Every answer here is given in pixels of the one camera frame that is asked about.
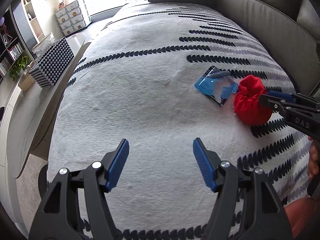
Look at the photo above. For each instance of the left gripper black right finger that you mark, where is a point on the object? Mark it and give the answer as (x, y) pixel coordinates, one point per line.
(205, 166)

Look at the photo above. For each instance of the dark bookshelf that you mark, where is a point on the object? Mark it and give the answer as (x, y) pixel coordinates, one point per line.
(20, 33)

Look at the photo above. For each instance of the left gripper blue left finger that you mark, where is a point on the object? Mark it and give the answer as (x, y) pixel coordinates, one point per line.
(116, 164)

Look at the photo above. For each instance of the blue plastic package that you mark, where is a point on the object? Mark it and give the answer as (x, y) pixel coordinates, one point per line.
(217, 85)

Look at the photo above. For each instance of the green potted plant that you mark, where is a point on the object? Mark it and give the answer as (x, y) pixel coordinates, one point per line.
(20, 65)

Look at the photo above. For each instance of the red cloth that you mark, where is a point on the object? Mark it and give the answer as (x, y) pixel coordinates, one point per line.
(246, 103)

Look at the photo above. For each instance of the black white tissue box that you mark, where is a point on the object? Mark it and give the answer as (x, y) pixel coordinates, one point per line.
(50, 65)

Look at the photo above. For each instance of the dark grey sofa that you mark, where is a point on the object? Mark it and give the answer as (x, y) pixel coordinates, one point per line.
(289, 29)

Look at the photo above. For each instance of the white tv console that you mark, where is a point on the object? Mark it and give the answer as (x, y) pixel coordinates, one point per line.
(9, 196)

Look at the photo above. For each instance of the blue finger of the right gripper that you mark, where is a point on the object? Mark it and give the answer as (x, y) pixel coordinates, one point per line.
(287, 97)
(273, 103)

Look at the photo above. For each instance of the right hand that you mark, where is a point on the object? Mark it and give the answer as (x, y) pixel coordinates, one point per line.
(313, 166)

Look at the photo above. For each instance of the clear plastic container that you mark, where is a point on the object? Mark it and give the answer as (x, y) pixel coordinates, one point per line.
(44, 44)

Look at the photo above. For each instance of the white drawer cabinet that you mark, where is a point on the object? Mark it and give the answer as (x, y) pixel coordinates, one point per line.
(73, 17)

